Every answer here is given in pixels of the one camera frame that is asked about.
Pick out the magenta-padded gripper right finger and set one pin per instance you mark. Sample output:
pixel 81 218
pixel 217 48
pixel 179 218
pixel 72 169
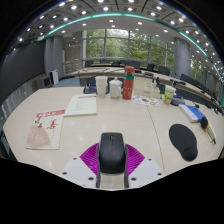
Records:
pixel 146 170

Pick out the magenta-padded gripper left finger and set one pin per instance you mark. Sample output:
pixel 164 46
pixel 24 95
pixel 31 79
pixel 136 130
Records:
pixel 77 171

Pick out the black computer mouse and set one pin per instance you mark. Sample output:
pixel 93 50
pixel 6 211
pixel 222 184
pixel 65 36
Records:
pixel 112 151

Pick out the black mouse pad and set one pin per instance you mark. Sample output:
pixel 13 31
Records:
pixel 182 140

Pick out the magazine with fan print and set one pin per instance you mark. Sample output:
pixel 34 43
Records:
pixel 45 130

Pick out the white booklet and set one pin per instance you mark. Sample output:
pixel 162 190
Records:
pixel 81 105

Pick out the colourful leaflet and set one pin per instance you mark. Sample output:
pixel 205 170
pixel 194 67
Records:
pixel 145 100

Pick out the blue and white book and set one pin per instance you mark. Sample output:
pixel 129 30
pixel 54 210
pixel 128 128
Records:
pixel 193 112

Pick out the black foam handheld microphone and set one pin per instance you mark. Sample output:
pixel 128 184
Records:
pixel 204 122

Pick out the dark conference microphone unit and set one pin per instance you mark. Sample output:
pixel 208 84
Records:
pixel 178 100

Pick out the green printed paper cup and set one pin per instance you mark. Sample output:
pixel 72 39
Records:
pixel 168 95

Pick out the white lidded mug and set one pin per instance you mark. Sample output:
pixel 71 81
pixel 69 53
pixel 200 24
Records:
pixel 115 89

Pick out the red drink bottle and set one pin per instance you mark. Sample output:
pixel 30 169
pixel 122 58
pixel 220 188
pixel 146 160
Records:
pixel 128 85

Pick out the white paper cup stack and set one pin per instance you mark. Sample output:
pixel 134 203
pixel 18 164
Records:
pixel 101 86

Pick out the dark office chairs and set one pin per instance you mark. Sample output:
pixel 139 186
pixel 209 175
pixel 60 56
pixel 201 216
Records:
pixel 164 70

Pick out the ceiling lights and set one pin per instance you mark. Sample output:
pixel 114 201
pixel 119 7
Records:
pixel 105 8

